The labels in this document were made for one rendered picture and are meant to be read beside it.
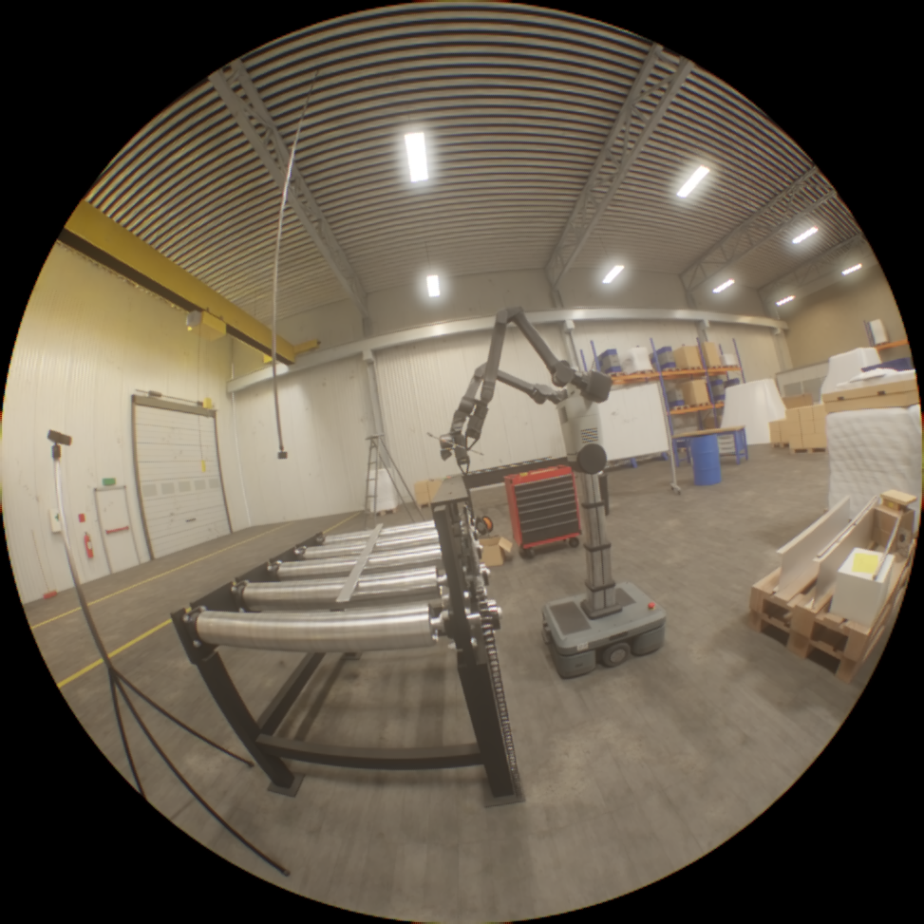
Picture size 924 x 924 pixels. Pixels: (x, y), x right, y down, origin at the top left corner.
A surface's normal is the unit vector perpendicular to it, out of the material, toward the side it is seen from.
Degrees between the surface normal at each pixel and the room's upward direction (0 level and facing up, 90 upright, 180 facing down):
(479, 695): 90
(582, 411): 90
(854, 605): 90
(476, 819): 0
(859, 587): 90
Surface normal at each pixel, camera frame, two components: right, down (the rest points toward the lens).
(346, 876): -0.18, -0.98
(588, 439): 0.00, 0.19
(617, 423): -0.40, 0.08
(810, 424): -0.98, 0.18
